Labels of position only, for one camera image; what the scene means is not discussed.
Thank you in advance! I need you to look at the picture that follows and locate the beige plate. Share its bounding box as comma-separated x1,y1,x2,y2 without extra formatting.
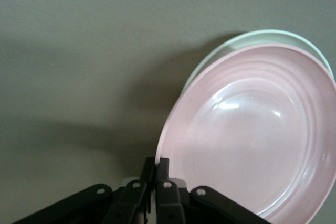
181,29,334,99

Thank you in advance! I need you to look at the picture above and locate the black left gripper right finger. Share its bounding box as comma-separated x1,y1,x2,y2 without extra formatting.
156,157,266,224

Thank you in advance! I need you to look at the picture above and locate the large table cover cloth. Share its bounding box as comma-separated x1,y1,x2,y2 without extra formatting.
0,0,336,224

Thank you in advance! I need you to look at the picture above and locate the pink plate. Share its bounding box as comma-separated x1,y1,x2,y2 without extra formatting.
154,42,336,224

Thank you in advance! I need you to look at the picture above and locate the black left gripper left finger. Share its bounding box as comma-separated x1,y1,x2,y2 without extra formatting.
13,157,155,224

